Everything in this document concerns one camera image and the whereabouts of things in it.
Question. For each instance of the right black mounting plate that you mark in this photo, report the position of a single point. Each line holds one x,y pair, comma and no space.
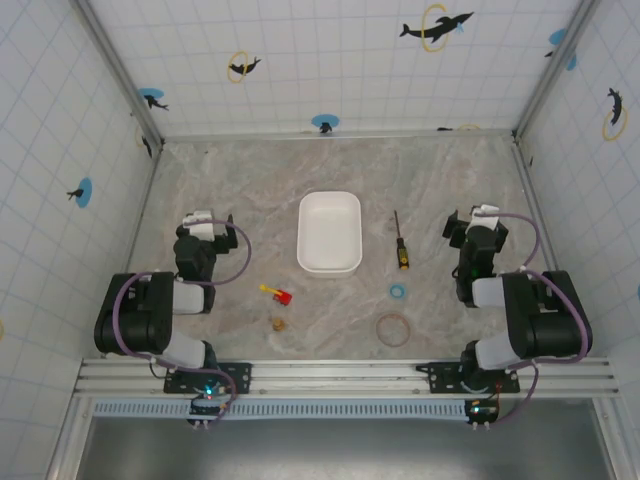
440,380

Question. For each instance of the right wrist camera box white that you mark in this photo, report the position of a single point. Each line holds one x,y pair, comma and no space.
485,212

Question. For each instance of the red yellow toy piece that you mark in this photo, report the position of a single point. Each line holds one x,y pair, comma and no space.
282,297

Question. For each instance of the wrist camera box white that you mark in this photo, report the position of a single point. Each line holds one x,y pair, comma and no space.
485,212
199,224

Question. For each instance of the white plastic bin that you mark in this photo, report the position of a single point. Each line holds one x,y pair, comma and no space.
329,235

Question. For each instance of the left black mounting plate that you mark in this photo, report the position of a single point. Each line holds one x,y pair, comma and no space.
235,377

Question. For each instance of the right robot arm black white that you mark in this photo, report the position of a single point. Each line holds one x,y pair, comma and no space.
542,320

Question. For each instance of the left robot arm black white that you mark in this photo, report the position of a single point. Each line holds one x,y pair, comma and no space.
137,315

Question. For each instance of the small brass nut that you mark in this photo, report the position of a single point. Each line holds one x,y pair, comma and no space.
278,325

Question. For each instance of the aluminium mounting rail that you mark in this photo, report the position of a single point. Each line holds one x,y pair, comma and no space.
330,377

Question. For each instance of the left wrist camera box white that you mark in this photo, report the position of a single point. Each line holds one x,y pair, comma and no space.
199,224

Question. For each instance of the brown rubber band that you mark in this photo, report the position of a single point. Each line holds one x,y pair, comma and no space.
378,330

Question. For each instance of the aluminium corner post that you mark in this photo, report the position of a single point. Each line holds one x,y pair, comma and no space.
120,72
552,67

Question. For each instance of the black mounting plate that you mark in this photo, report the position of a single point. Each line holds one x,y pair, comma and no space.
235,377
440,380

